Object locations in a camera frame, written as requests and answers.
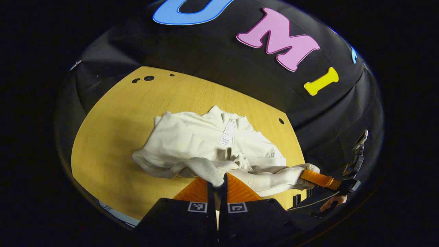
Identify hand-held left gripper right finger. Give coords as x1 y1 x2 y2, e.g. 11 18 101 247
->
219 173 309 240

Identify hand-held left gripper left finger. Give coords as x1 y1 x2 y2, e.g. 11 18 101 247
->
137 177 218 240

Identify white long-sleeved garment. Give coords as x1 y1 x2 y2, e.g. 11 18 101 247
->
132 105 321 198

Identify white paper hang tag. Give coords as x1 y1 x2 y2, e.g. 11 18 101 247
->
219 120 238 147

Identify black backdrop cloth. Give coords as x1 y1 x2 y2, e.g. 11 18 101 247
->
55 0 384 206

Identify white cable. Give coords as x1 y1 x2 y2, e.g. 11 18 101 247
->
286 192 340 212

